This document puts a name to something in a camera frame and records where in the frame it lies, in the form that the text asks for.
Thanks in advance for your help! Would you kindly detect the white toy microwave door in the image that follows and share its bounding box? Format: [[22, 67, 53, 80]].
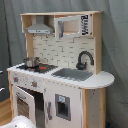
[[55, 14, 92, 40]]

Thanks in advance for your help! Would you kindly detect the small metal pot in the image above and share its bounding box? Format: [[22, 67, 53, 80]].
[[24, 57, 40, 67]]

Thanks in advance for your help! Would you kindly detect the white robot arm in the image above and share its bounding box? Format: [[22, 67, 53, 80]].
[[0, 115, 36, 128]]

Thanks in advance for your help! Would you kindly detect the black toy stovetop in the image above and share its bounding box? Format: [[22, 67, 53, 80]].
[[19, 63, 56, 74]]

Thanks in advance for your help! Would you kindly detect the red left stove knob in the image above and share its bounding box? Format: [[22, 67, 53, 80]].
[[12, 76, 19, 83]]

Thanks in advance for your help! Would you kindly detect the white oven door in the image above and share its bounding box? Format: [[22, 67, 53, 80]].
[[12, 86, 36, 123]]

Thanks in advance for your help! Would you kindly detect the red right stove knob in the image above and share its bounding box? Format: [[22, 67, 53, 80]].
[[31, 82, 37, 88]]

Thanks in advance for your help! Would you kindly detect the wooden toy kitchen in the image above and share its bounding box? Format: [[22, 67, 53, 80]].
[[8, 11, 114, 128]]

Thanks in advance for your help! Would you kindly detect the white cabinet door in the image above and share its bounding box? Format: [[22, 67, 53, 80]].
[[46, 87, 82, 128]]

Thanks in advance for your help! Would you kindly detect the black toy faucet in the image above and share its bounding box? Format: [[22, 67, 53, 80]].
[[76, 51, 94, 70]]

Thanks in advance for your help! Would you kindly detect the red stove knob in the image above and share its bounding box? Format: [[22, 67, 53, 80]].
[[31, 82, 37, 88], [12, 76, 19, 83]]

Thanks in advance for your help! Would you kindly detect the grey toy sink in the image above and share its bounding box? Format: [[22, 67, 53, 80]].
[[53, 68, 93, 81]]

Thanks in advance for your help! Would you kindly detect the grey range hood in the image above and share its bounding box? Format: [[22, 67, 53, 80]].
[[25, 16, 53, 35]]

